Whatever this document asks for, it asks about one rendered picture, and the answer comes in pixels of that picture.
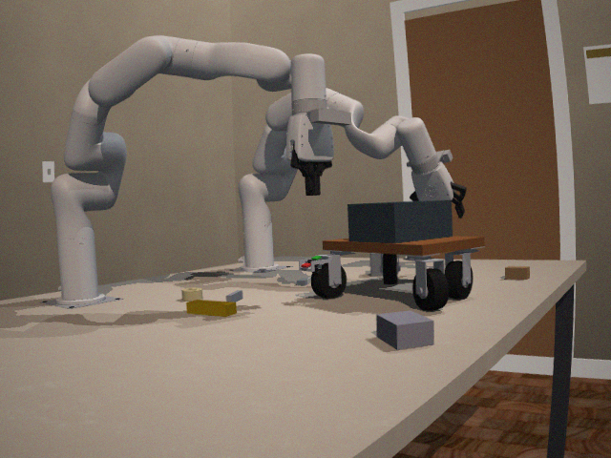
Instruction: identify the wooden dolly with black caster wheels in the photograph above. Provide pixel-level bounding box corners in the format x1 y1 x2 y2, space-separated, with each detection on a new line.
299 236 485 311

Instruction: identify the small brown wooden block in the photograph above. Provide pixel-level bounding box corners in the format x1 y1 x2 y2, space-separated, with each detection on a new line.
505 266 530 280

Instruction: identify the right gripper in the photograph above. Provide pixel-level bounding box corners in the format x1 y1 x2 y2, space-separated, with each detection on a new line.
286 113 334 196

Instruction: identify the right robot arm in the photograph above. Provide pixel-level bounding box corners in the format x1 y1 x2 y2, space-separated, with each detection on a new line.
51 35 351 305

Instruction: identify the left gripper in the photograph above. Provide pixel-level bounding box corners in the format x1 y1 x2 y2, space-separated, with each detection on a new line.
410 161 467 219

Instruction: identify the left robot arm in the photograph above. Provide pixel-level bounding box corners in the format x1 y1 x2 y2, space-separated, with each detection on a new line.
238 88 453 271

